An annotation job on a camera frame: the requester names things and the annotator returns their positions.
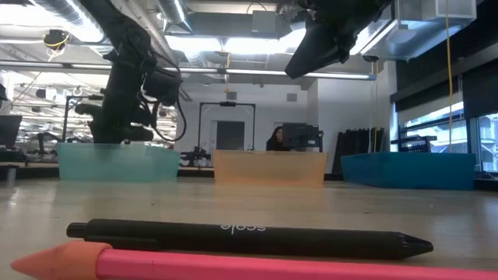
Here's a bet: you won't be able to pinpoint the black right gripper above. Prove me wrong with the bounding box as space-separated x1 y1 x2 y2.
276 0 394 80

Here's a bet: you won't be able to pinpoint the black pen with white print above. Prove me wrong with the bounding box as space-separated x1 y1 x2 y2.
65 218 434 261

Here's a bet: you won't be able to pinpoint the teal translucent plastic bin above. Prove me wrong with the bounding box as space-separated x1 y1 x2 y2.
56 142 181 183

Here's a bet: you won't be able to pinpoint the long ceiling light bar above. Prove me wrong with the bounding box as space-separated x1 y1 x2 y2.
0 59 377 82

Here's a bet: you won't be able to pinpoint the black monitor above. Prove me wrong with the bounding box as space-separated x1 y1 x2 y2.
0 114 23 149
281 122 324 153

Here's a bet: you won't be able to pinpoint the person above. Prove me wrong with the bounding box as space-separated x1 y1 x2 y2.
265 125 286 152

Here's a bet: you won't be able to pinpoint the black upright panels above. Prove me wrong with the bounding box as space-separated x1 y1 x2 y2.
333 127 387 177

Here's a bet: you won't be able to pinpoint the orange translucent plastic bin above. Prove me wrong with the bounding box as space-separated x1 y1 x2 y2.
212 149 328 186

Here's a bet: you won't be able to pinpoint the dark metal rack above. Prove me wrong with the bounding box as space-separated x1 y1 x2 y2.
390 134 438 154

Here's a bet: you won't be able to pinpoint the blue plastic bin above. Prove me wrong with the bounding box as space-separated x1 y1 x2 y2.
340 152 477 191

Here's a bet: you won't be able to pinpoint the pink pencil with orange eraser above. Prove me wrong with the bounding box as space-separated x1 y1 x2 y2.
10 240 498 280

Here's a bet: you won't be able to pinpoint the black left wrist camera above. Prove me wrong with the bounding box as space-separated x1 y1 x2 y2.
142 66 184 107

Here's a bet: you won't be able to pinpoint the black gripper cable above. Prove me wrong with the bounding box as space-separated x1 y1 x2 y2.
151 96 188 143

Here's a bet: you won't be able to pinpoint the black reel with yellow cable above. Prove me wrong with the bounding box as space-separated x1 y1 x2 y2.
41 28 72 52

